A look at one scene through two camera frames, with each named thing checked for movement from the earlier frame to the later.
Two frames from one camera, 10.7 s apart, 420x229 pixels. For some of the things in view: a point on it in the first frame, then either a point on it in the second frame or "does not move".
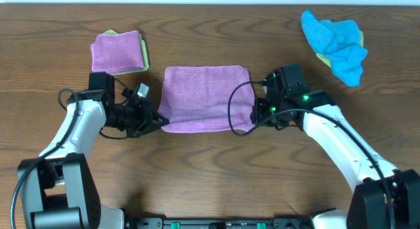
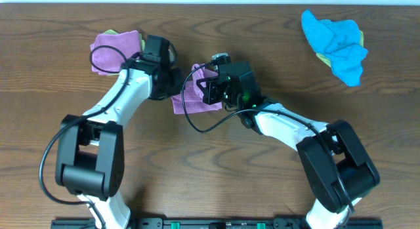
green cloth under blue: (327, 59) does not move
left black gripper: (144, 119) to (177, 79)
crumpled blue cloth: (339, 42) does not move
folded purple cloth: (117, 53) does not move
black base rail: (275, 223) does not move
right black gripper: (258, 114) to (209, 90)
